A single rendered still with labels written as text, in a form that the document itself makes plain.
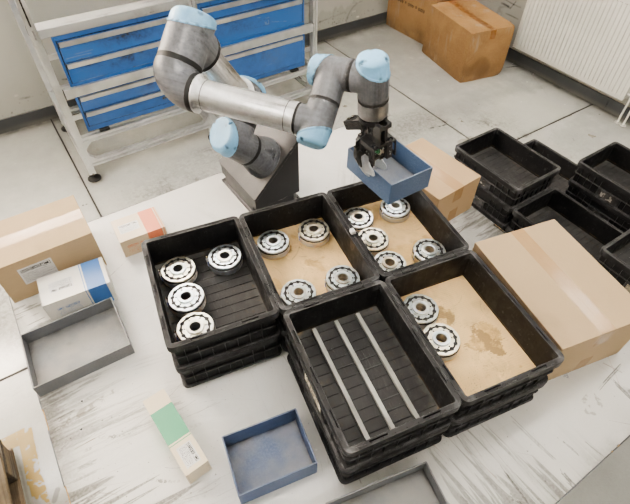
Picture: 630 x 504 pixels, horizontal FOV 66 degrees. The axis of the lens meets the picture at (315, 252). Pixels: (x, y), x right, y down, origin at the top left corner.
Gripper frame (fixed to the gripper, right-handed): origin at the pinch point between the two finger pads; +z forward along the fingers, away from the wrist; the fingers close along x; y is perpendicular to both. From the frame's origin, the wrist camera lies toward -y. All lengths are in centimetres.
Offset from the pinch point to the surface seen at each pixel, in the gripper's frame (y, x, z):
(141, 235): -46, -63, 28
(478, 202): -23, 82, 84
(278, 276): -1.3, -33.2, 25.6
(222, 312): 2, -53, 23
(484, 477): 73, -18, 41
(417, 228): 4.8, 16.3, 31.7
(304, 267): -0.3, -24.6, 26.7
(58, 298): -32, -93, 22
